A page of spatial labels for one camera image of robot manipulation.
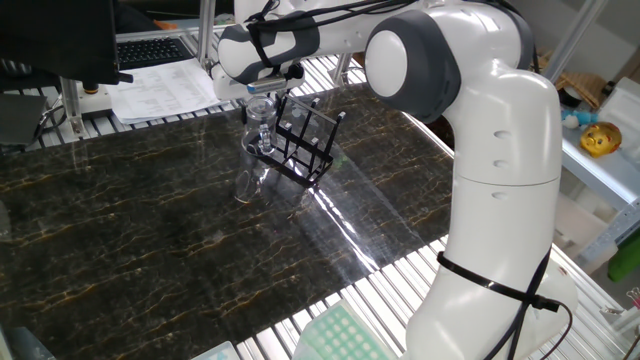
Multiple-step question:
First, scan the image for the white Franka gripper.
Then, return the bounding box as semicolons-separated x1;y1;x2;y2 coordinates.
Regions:
210;62;305;125

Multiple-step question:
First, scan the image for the clear glass handled cup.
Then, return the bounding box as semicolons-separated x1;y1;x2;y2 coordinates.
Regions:
240;94;279;157

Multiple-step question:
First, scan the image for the white paper stack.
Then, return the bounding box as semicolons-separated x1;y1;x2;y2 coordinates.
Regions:
105;58;231;126

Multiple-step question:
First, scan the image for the black keyboard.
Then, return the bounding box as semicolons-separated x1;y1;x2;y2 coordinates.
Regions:
115;36;195;72

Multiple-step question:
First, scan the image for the white stand base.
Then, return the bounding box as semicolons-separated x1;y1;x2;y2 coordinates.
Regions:
79;92;114;120

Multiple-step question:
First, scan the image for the black computer monitor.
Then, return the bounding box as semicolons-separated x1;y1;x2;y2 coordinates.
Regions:
0;0;135;87

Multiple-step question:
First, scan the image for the green pipette tip box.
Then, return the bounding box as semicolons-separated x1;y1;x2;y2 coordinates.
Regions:
292;298;401;360

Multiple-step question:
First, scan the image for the dark grey flat box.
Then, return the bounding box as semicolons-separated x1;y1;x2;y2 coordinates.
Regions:
0;92;50;149

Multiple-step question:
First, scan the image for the blue plush toy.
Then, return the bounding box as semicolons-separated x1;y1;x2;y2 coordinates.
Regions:
560;108;600;130

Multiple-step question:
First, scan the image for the wicker basket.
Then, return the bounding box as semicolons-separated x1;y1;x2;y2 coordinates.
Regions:
552;71;609;110

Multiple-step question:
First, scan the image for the beige cardboard box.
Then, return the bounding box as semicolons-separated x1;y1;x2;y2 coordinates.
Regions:
552;192;609;261

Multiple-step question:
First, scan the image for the yellow piggy toy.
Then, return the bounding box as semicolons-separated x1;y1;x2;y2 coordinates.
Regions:
579;121;624;160

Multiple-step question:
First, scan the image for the grey plastic tray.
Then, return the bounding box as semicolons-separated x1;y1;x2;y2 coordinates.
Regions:
0;324;56;360

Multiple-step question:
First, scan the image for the grey metal shelf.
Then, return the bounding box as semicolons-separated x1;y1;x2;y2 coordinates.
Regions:
562;139;640;266

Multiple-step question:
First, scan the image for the white storage box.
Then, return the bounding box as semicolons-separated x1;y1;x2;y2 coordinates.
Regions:
597;77;640;151

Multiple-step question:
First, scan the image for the green plastic bin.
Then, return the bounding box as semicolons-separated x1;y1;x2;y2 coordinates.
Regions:
607;233;640;284

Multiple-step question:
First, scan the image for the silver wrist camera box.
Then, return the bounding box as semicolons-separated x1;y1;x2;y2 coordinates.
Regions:
245;75;292;96

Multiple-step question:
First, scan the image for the black wire cup rack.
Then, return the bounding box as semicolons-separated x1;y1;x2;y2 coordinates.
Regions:
248;88;347;189

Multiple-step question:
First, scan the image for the aluminium frame post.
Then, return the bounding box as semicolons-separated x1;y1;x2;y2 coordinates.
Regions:
542;0;600;82
196;0;218;71
58;77;87;140
329;53;354;87

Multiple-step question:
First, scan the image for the black camera cable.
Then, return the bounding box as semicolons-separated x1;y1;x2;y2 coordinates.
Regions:
244;0;574;360

